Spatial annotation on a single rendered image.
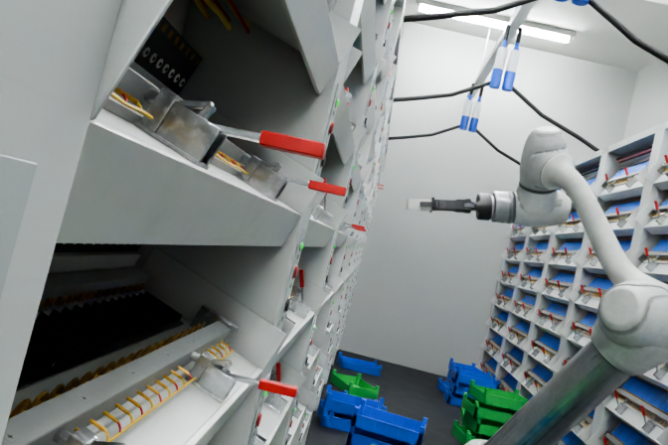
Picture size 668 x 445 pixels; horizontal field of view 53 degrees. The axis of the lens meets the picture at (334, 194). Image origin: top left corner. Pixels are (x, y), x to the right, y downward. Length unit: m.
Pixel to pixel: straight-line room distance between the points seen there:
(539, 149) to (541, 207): 0.17
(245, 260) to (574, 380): 0.88
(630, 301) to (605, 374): 0.18
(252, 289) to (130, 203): 0.54
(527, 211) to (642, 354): 0.60
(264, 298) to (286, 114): 0.22
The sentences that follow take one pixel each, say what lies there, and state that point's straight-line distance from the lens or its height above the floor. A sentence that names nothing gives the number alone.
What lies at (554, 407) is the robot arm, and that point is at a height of 0.67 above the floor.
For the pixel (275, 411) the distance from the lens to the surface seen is 1.38.
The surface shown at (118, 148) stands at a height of 0.92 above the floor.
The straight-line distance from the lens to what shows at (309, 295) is 1.51.
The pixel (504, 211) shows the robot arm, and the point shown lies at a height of 1.09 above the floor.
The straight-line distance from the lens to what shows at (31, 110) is 0.19.
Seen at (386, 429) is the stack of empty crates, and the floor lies 0.19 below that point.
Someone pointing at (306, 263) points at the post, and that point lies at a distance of 1.51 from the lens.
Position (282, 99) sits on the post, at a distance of 0.83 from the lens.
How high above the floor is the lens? 0.91
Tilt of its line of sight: 4 degrees up
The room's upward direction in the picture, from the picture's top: 14 degrees clockwise
